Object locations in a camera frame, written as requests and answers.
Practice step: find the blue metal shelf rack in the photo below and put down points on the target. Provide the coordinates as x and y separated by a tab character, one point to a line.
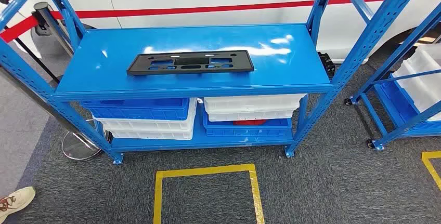
193	81

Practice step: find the person's shoe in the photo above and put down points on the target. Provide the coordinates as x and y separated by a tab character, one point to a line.
19	200

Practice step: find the black plastic plate bracket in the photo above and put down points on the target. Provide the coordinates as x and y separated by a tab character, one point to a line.
241	64

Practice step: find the red barrier belt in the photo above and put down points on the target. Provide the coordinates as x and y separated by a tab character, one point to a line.
17	29
206	9

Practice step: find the white plastic storage bin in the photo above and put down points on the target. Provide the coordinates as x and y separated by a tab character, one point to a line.
251	103
427	64
248	115
148	125
423	102
151	135

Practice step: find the chrome stanchion with round base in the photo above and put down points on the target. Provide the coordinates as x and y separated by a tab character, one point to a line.
79	146

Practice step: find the black-headed stanchion post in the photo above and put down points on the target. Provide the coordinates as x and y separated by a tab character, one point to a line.
42	12

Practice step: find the red item in bin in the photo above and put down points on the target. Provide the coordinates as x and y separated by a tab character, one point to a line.
249	122

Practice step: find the blue wheeled shelf rack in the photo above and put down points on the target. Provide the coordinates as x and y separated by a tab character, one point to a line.
406	126

